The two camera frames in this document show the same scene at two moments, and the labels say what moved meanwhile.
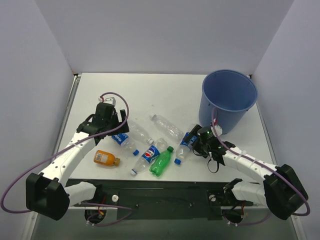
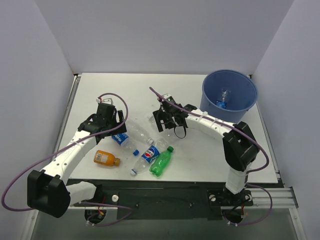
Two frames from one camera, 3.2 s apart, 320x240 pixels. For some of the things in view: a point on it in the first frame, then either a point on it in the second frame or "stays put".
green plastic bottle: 161,161 stays put
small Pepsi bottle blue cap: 124,140 stays put
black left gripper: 119,122 stays put
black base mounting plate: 163,199 stays put
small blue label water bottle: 184,149 -> 223,103
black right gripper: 194,136 -> 161,116
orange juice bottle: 106,159 stays put
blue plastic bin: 231,92 stays put
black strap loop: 217,168 -> 185,134
